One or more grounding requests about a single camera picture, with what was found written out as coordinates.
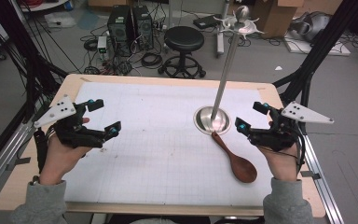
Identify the brown wooden spoon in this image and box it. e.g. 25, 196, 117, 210
211, 131, 258, 184

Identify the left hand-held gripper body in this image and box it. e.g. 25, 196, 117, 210
33, 94, 106, 149

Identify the white grid mat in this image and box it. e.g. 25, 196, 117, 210
62, 81, 276, 207

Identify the black round stool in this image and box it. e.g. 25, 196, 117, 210
157, 25, 207, 79

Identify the person's right hand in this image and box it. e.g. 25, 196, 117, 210
257, 121, 303, 182

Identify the person's left hand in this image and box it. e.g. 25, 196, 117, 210
38, 117, 93, 186

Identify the silver metal utensil stand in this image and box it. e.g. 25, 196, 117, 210
193, 5, 266, 135

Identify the small white power box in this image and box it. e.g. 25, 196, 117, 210
96, 35, 109, 61

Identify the coiled black cable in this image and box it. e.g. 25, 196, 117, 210
141, 51, 164, 69

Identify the white flat board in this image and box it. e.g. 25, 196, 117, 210
283, 31, 352, 57

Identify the black wrist strap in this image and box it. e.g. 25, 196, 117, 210
33, 128, 49, 175

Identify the grey robot shell part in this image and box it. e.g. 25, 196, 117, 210
288, 11, 334, 43

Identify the cardboard box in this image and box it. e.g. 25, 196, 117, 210
251, 0, 305, 39

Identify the black flat device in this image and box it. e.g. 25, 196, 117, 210
193, 13, 224, 31

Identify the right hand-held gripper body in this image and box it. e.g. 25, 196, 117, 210
247, 101, 336, 153

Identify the black computer tower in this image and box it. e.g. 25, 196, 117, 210
106, 5, 134, 57
131, 5, 154, 50

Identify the aluminium frame rail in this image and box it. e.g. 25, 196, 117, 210
300, 133, 345, 224
0, 119, 36, 203

